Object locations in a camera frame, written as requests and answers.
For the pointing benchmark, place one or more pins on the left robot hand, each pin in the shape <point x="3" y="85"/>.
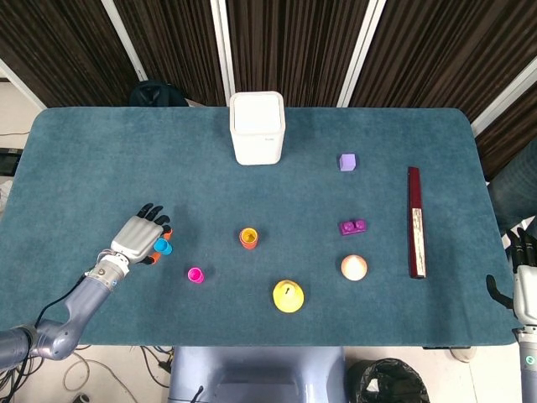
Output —
<point x="136" y="239"/>

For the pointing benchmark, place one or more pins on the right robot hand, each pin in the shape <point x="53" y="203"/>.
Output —
<point x="528" y="298"/>

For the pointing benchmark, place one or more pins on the light blue plastic cup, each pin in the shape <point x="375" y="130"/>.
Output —
<point x="163" y="247"/>

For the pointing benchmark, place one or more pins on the pink plastic cup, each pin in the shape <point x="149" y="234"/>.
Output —
<point x="195" y="275"/>

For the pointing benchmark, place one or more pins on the yellow plastic cup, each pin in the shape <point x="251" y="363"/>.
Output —
<point x="248" y="236"/>

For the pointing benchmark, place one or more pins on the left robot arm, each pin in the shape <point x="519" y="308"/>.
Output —
<point x="84" y="302"/>

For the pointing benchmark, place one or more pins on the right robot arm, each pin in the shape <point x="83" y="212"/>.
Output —
<point x="528" y="369"/>

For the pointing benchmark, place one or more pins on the white shoe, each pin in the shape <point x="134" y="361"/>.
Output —
<point x="465" y="354"/>

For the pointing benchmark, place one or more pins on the teal table cloth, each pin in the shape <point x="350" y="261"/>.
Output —
<point x="105" y="147"/>

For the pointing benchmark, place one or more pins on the person in blue jeans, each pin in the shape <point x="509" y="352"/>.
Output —
<point x="516" y="189"/>

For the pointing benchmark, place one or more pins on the orange plastic cup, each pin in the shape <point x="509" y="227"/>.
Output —
<point x="248" y="247"/>

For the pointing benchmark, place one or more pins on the black office chair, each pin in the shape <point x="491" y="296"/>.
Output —
<point x="157" y="94"/>

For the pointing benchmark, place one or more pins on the black floor device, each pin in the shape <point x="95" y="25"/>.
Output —
<point x="9" y="161"/>

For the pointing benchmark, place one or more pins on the dark red folded fan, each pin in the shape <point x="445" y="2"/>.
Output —
<point x="416" y="197"/>

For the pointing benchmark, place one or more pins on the white square bin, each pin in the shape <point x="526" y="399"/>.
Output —
<point x="257" y="134"/>

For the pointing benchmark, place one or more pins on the yellow toy pear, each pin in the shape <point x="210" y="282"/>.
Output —
<point x="288" y="297"/>

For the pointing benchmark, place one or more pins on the black bagged trash bin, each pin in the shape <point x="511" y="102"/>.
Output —
<point x="386" y="382"/>

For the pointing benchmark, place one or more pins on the toy peach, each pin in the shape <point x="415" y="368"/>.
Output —
<point x="354" y="268"/>

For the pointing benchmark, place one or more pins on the blue-grey robot torso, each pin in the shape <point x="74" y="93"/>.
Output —
<point x="256" y="373"/>

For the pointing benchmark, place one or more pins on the purple toy brick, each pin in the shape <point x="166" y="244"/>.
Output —
<point x="352" y="227"/>

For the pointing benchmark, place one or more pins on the lilac foam cube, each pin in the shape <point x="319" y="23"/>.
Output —
<point x="347" y="162"/>

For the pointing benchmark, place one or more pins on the white partition post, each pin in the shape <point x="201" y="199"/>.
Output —
<point x="503" y="98"/>
<point x="222" y="46"/>
<point x="17" y="82"/>
<point x="363" y="50"/>
<point x="123" y="38"/>

